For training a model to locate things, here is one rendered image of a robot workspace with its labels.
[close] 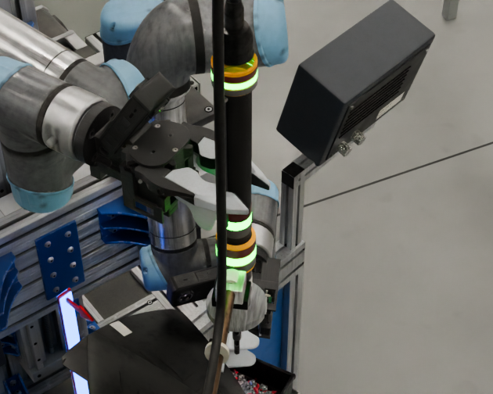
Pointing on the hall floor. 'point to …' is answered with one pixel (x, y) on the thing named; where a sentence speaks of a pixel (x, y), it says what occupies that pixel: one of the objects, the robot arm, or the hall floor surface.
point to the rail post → (291, 326)
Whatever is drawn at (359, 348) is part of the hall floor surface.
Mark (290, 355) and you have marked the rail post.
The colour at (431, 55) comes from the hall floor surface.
